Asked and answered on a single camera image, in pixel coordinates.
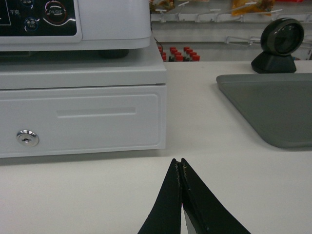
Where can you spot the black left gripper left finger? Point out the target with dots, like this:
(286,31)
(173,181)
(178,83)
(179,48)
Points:
(165,215)

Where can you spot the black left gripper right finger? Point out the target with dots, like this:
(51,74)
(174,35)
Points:
(204,213)

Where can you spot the white electronic scale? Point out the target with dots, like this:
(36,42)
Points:
(72,25)

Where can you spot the grey rectangular serving tray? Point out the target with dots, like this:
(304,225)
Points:
(277,106)

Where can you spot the white cash drawer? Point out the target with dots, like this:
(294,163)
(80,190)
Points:
(75,102)

